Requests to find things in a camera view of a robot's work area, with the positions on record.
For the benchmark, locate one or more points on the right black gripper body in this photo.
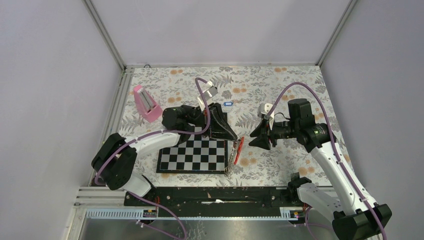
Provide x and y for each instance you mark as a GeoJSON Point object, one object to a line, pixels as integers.
{"type": "Point", "coordinates": [282, 130]}

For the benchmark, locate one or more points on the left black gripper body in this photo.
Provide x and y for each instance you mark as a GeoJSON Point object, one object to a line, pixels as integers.
{"type": "Point", "coordinates": [195, 116]}

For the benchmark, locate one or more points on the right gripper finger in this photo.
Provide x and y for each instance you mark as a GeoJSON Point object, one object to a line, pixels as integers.
{"type": "Point", "coordinates": [262, 128]}
{"type": "Point", "coordinates": [260, 140]}

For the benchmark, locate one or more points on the keyring with red fob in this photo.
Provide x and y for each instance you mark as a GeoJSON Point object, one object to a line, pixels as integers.
{"type": "Point", "coordinates": [234, 155]}

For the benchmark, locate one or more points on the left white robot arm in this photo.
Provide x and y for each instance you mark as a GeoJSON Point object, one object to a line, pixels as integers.
{"type": "Point", "coordinates": [115, 160]}

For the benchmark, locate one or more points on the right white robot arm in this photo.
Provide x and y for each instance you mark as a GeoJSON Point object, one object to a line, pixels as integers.
{"type": "Point", "coordinates": [354, 214]}

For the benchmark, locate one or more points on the floral table mat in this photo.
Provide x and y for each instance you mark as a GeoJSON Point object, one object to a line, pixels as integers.
{"type": "Point", "coordinates": [245, 87]}

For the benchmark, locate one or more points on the black white chessboard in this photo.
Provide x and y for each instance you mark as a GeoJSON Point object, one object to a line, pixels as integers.
{"type": "Point", "coordinates": [197, 155]}

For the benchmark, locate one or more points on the pink metronome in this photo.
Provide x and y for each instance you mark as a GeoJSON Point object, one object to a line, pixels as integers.
{"type": "Point", "coordinates": [146, 106]}

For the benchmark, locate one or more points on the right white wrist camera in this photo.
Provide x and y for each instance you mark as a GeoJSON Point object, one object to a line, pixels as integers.
{"type": "Point", "coordinates": [266, 112]}

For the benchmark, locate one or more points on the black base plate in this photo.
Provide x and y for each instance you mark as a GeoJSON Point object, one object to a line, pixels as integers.
{"type": "Point", "coordinates": [221, 202]}

